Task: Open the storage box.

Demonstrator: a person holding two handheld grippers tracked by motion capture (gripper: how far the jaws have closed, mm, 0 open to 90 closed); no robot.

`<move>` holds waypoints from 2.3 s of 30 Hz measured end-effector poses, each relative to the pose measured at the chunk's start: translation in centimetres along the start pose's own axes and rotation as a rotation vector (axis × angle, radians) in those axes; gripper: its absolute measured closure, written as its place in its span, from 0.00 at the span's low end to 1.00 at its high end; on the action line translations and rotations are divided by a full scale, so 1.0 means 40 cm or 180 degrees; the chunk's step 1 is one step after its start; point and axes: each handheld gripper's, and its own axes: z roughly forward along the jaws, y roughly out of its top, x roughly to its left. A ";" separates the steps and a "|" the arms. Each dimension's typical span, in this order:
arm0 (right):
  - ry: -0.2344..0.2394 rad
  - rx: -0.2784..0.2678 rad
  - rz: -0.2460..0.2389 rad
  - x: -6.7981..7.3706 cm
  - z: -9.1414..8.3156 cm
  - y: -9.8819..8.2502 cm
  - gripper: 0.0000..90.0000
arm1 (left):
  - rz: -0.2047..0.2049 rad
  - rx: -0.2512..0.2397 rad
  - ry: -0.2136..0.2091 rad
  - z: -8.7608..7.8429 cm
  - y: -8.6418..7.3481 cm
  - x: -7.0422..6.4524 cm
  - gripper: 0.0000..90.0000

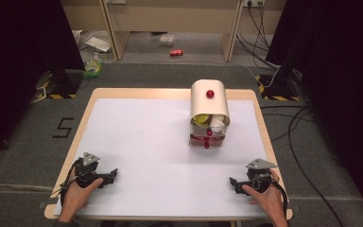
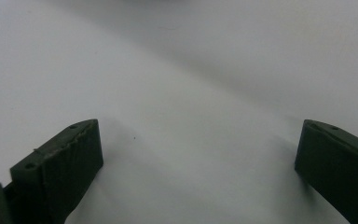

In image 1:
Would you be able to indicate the person's left hand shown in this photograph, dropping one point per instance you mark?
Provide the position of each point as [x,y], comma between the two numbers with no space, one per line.
[77,195]

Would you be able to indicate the stand base with hazard tape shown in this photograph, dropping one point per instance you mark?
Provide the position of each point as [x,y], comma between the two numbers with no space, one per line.
[279,90]
[60,85]

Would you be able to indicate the green snack bag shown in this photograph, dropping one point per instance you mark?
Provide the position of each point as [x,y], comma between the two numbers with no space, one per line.
[92,68]

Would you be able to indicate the white cup-shaped item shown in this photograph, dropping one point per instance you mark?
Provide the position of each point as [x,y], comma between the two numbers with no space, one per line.
[217,123]

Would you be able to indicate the black curtain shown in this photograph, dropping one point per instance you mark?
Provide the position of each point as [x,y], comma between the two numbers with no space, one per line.
[343,78]
[19,63]

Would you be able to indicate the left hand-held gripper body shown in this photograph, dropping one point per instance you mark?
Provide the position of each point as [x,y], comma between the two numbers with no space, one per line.
[88,171]

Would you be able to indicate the small clear plastic packet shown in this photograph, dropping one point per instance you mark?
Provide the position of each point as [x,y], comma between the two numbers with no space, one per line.
[167,39]

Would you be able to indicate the yellow-green item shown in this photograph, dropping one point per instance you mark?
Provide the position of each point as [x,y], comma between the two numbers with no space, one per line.
[201,119]

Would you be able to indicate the white storage box red knobs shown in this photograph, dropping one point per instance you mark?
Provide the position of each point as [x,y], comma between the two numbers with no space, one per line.
[209,101]

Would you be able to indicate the person's right hand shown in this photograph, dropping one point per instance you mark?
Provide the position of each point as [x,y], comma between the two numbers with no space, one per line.
[266,201]

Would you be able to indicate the white wall socket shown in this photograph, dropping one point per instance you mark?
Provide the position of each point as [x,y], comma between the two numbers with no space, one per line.
[254,3]

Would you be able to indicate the white table mat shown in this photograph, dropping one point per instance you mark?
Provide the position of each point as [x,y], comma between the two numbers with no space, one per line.
[157,157]

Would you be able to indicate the light wooden desk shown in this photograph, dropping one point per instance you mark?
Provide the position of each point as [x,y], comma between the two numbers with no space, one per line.
[176,15]

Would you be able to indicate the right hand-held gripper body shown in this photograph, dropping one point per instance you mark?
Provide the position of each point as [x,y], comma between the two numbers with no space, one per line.
[258,176]

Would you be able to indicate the red drink can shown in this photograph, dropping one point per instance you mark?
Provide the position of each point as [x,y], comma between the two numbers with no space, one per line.
[176,52]

